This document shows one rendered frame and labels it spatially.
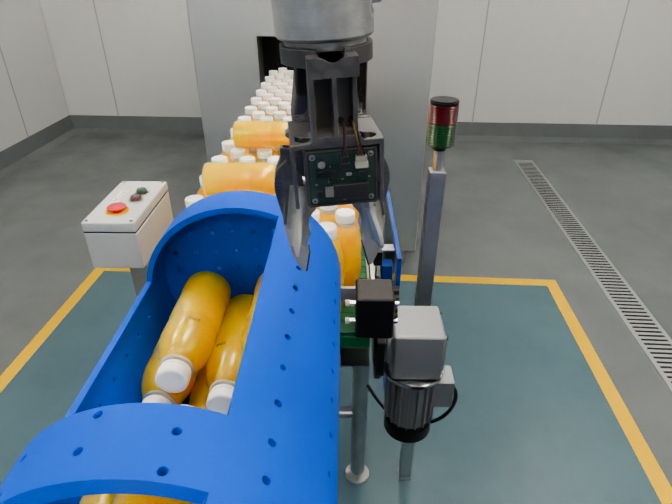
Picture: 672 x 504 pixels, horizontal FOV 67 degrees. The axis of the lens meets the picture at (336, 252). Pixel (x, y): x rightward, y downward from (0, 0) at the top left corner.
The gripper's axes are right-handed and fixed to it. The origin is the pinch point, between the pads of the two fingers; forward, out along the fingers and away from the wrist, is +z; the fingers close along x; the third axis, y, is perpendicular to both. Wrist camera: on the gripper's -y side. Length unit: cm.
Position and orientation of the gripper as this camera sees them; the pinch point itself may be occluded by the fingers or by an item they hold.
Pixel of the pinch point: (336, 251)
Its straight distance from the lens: 50.5
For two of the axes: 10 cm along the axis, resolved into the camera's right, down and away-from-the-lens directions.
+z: 0.5, 8.5, 5.2
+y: 1.1, 5.1, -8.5
